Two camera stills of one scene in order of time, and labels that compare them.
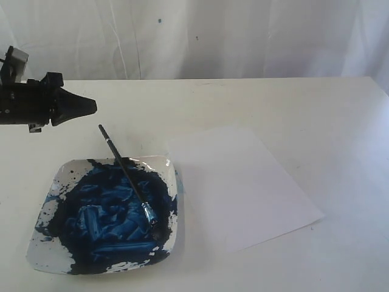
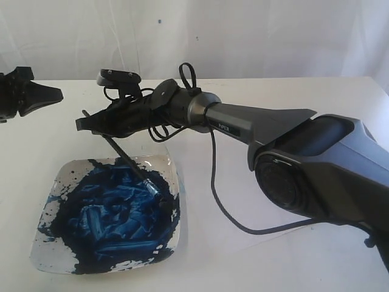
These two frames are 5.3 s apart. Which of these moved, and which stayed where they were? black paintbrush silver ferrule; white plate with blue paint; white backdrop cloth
Moved: black paintbrush silver ferrule
Stayed: white backdrop cloth; white plate with blue paint
